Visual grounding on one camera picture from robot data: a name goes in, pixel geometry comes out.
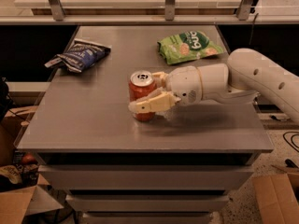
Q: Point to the red coke can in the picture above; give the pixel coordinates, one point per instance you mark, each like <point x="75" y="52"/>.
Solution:
<point x="141" y="92"/>

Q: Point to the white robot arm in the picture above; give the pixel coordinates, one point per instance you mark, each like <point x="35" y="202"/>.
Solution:
<point x="246" y="74"/>

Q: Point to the grey drawer cabinet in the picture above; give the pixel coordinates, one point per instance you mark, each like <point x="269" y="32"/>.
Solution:
<point x="175" y="169"/>

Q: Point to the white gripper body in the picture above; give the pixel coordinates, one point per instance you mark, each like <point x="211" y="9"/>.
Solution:
<point x="184" y="84"/>

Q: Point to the cardboard box right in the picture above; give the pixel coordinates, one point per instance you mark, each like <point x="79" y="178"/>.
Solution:
<point x="278" y="196"/>

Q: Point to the green snack bag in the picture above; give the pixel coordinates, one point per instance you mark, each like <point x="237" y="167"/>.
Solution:
<point x="186" y="47"/>

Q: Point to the cardboard box left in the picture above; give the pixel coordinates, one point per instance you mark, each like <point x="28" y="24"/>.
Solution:
<point x="17" y="203"/>

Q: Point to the cardboard box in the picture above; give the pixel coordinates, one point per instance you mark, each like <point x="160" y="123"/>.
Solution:
<point x="278" y="196"/>
<point x="17" y="203"/>

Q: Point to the blue chip bag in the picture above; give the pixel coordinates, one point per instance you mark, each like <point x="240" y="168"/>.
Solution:
<point x="80" y="56"/>

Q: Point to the metal railing frame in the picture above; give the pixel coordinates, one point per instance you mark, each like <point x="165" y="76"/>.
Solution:
<point x="121" y="12"/>

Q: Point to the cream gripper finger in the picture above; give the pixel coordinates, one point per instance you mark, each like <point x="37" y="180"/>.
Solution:
<point x="157" y="101"/>
<point x="160" y="78"/>

